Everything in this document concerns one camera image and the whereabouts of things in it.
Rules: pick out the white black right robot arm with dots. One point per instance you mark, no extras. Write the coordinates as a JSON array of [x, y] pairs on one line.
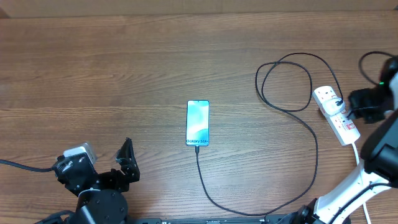
[[376, 162]]

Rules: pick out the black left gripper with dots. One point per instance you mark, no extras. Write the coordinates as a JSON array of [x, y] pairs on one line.
[[128, 166]]

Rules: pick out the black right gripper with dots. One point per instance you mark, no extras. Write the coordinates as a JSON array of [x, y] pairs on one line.
[[354, 107]]

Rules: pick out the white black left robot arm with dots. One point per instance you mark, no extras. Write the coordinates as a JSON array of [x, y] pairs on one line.
[[100, 198]]

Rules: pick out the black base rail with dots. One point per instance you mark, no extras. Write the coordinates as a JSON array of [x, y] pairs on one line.
[[269, 219]]

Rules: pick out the white USB charger plug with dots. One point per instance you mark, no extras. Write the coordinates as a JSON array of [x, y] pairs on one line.
[[332, 107]]

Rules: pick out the white power strip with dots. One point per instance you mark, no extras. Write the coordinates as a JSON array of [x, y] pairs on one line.
[[344, 128]]

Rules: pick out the Samsung Galaxy smartphone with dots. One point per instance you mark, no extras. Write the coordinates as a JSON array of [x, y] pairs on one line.
[[198, 123]]

